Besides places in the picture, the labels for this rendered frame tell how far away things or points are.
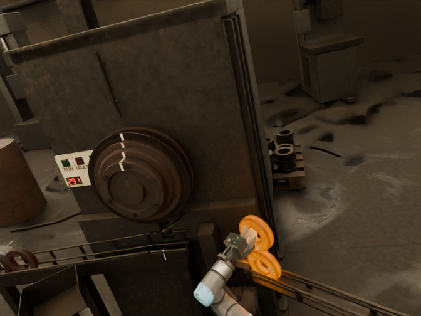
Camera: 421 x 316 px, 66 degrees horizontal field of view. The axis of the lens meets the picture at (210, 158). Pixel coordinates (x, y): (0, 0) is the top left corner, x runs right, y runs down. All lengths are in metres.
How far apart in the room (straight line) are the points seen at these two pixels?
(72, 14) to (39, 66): 2.67
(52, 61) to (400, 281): 2.26
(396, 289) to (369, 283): 0.15
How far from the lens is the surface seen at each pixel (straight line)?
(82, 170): 1.74
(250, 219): 1.33
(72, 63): 1.57
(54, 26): 8.70
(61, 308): 1.87
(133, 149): 1.37
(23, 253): 2.15
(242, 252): 1.28
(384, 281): 2.39
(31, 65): 1.69
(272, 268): 1.41
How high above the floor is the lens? 1.73
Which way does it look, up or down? 24 degrees down
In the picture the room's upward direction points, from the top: 14 degrees counter-clockwise
